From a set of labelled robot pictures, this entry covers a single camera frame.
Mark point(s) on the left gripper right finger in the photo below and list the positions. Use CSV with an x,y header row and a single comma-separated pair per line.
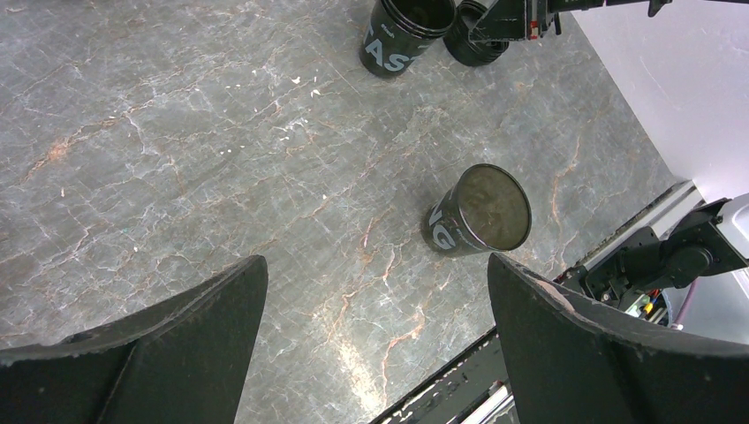
x,y
572,359

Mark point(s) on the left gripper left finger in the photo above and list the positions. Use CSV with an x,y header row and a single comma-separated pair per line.
x,y
182,360

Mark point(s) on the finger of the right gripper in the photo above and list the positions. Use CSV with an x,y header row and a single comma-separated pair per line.
x,y
515,21

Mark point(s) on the black coffee cup white lettering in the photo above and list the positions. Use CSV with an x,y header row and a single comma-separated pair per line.
x,y
399,31

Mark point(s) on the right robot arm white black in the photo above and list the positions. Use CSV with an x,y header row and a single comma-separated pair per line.
x,y
646,275

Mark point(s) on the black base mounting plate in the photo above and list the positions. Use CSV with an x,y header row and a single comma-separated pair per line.
x,y
473,387

